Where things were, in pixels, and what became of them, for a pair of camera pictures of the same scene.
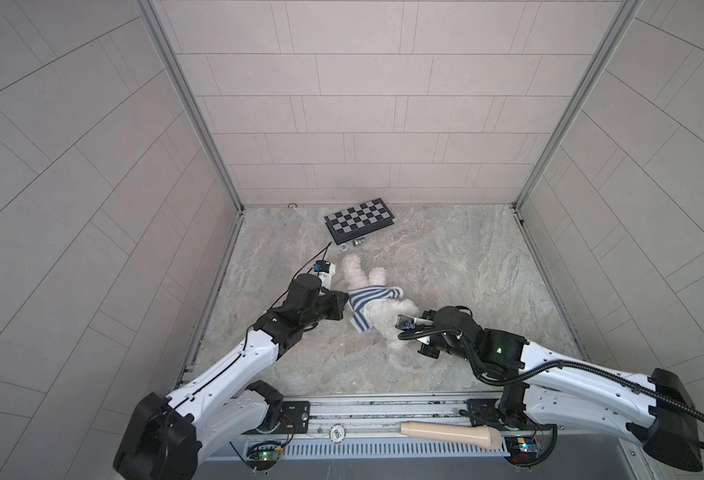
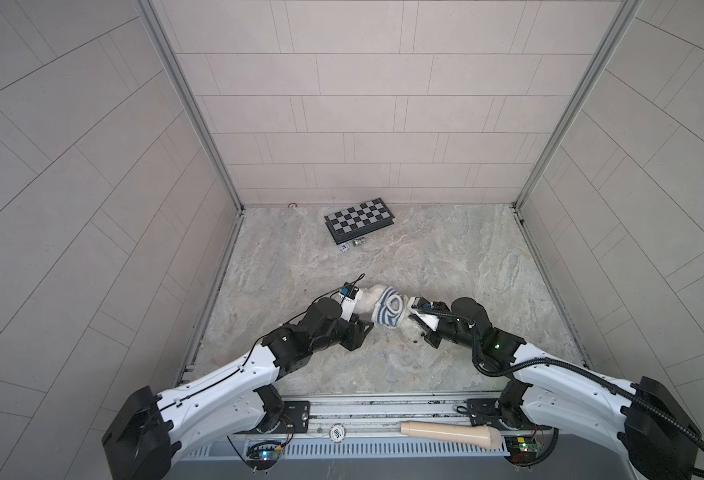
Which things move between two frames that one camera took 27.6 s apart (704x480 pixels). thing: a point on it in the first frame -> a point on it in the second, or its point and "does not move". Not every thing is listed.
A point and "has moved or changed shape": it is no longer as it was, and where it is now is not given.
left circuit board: x=263 y=455 does not move
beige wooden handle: x=483 y=436 does not move
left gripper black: x=335 y=307 -> x=352 y=338
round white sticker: x=337 y=433 does not move
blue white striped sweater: x=360 y=296 has moved or changed shape
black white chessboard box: x=359 y=221 does not move
